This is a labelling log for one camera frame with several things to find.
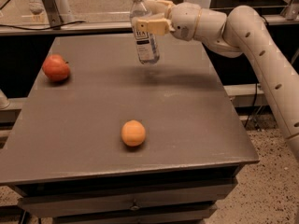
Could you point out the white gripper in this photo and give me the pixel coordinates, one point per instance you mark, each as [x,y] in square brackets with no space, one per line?
[184,20]

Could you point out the blue plastic water bottle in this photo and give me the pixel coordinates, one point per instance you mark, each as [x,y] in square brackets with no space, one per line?
[146,46]

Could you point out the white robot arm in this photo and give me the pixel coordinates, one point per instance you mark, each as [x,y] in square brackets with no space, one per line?
[242,31]

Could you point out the red apple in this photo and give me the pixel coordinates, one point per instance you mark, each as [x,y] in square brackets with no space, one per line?
[56,68]

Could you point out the orange fruit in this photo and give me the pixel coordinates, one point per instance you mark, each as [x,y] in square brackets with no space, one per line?
[133,133]

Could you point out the white pipe far left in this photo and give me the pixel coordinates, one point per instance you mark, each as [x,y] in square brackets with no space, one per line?
[4,102]

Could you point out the grey table drawer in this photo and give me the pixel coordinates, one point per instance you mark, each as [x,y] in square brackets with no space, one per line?
[128,199]

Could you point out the grey metal bracket left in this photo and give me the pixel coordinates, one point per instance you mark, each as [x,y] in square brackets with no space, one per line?
[53,14]

